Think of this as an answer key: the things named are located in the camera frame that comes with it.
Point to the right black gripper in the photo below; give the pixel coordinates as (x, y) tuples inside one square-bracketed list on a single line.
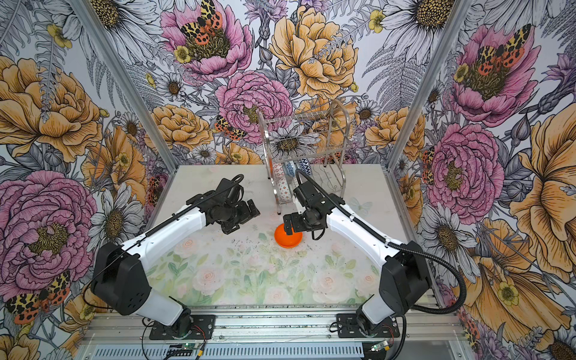
[(295, 217)]

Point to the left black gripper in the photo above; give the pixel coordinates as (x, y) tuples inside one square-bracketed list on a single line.
[(253, 211)]

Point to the orange plastic bowl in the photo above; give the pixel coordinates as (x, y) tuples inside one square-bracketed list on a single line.
[(285, 240)]

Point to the dark blue patterned bowl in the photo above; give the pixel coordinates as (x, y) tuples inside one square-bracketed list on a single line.
[(278, 171)]

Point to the blue floral bowl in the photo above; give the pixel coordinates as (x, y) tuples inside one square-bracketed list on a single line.
[(289, 168)]

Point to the silver wire dish rack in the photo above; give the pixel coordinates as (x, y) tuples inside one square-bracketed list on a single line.
[(320, 132)]

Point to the green patterned bowl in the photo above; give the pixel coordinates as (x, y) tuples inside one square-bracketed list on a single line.
[(283, 190)]

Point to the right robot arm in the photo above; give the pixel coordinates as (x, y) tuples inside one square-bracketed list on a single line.
[(404, 275)]

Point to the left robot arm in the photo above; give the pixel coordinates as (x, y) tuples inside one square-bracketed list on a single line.
[(120, 278)]

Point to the green circuit board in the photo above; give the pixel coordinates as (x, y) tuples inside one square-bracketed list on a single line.
[(381, 346)]

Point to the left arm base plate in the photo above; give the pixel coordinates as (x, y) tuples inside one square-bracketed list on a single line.
[(200, 327)]

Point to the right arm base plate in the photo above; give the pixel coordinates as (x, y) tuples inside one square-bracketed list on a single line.
[(347, 326)]

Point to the right aluminium corner post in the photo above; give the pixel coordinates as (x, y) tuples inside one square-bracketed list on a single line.
[(449, 36)]

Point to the aluminium corner post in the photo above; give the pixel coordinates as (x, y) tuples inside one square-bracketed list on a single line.
[(102, 42), (449, 36)]

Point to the aluminium front rail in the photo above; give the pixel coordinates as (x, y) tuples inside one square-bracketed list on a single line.
[(275, 333)]

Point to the left aluminium corner post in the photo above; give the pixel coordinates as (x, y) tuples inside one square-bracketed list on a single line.
[(102, 42)]

